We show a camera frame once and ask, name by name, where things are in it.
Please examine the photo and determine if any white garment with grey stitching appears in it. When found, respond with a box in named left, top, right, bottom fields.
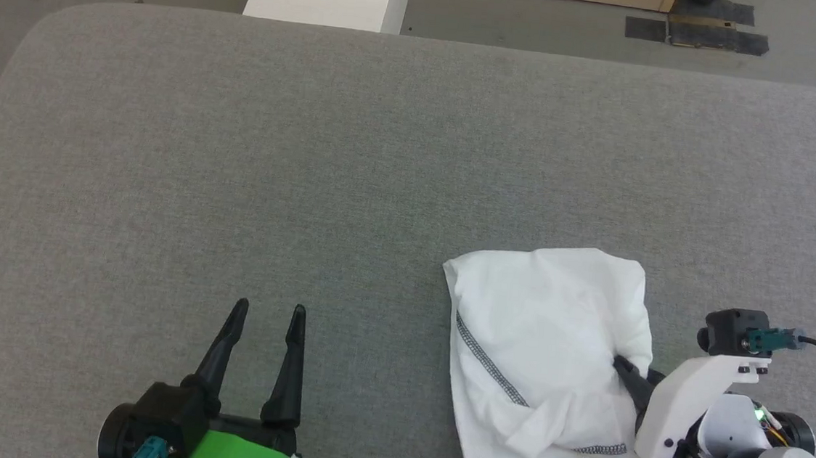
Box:
left=428, top=237, right=699, bottom=458

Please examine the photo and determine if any small black floor tape patch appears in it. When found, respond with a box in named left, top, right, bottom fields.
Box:
left=624, top=15, right=670, bottom=44

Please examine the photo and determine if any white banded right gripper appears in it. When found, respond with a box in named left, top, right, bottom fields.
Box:
left=605, top=345, right=816, bottom=458

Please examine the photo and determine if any brown floor plate black tape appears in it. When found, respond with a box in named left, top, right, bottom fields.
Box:
left=666, top=15, right=772, bottom=58

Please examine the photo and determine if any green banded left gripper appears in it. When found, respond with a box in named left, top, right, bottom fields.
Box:
left=164, top=293, right=322, bottom=458

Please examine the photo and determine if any long black floor tape strip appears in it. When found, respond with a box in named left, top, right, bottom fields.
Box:
left=675, top=0, right=757, bottom=27

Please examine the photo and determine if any grey fabric sofa seat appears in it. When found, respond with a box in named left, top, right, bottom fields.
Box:
left=0, top=0, right=816, bottom=458

